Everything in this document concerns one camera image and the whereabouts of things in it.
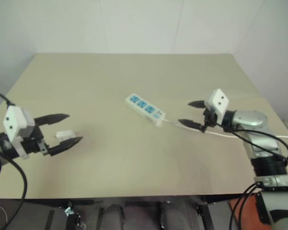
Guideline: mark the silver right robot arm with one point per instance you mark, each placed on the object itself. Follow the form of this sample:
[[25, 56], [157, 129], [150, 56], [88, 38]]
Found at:
[[253, 118]]

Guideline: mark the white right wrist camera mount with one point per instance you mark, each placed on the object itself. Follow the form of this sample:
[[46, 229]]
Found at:
[[218, 100]]

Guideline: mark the orange object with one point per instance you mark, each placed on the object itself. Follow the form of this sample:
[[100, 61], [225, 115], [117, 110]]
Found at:
[[240, 203]]

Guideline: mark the white power strip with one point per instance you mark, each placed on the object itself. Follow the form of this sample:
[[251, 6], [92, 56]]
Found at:
[[144, 107]]

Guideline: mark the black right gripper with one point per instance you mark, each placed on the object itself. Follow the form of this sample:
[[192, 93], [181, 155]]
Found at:
[[210, 117]]

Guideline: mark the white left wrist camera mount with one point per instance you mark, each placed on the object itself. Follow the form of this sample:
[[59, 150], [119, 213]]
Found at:
[[14, 119]]

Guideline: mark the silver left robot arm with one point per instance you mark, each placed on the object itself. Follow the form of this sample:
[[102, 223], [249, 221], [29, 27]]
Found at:
[[4, 146]]

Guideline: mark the dark grey rounded shape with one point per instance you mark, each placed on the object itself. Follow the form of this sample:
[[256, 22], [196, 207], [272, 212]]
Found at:
[[113, 216]]

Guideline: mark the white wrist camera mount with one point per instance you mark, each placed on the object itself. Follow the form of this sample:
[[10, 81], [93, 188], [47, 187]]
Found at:
[[14, 119], [218, 100]]

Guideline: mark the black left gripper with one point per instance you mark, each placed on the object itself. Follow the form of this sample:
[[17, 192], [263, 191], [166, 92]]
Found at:
[[33, 143]]

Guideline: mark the white plug adapter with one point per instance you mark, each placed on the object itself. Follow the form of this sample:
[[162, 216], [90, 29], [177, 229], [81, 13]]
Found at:
[[64, 135]]

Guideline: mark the small silver metal bracket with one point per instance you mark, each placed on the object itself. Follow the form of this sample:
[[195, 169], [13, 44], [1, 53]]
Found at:
[[68, 210]]

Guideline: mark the black metal table frame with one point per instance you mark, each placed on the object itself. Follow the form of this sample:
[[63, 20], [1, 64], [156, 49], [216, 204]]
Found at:
[[207, 213]]

